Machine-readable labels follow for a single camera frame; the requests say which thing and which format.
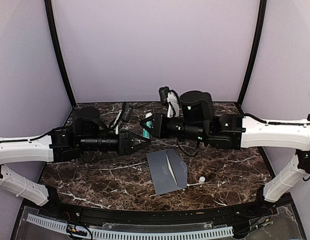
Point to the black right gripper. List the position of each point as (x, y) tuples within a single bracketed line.
[(158, 129)]

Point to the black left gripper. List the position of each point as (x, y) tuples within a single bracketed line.
[(125, 146)]

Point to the green white glue stick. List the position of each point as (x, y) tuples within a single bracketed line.
[(149, 124)]

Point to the white letter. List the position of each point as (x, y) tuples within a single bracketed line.
[(171, 169)]

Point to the blue-grey envelope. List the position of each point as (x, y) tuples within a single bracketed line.
[(163, 181)]

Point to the white glue stick cap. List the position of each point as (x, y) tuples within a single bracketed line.
[(201, 180)]

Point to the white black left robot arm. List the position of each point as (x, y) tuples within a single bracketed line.
[(87, 133)]

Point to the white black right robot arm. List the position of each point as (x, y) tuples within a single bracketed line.
[(191, 117)]

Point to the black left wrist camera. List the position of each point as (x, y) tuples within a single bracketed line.
[(127, 109)]

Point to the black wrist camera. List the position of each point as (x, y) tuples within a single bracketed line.
[(127, 109), (163, 93)]

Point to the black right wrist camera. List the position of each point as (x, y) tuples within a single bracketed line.
[(163, 93)]

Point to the white slotted cable duct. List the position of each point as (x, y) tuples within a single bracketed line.
[(116, 231)]

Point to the black front table rail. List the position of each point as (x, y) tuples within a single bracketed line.
[(225, 215)]

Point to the black left frame post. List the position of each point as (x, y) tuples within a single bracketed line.
[(58, 52)]

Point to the black frame post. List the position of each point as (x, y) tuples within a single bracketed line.
[(58, 52), (253, 53)]

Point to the black right frame post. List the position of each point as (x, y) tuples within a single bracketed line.
[(253, 53)]

